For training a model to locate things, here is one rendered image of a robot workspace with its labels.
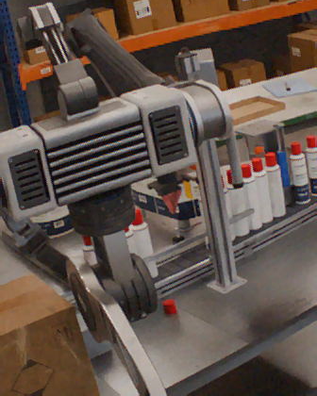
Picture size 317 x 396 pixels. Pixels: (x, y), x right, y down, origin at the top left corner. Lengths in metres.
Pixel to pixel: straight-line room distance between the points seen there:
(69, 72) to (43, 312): 0.53
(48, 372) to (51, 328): 0.11
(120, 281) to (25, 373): 0.31
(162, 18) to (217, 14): 0.49
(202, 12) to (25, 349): 4.93
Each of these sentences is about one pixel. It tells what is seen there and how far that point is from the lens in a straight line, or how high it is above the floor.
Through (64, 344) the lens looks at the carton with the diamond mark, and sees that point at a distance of 1.81.
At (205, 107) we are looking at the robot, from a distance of 1.69.
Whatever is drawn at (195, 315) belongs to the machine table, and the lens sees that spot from 2.24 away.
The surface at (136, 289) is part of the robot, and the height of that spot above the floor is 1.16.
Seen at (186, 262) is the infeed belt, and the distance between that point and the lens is 2.43.
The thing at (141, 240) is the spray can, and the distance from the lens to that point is 2.32.
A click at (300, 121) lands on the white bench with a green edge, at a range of 3.90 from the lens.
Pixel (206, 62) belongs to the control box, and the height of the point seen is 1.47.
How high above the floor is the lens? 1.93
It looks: 20 degrees down
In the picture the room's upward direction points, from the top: 11 degrees counter-clockwise
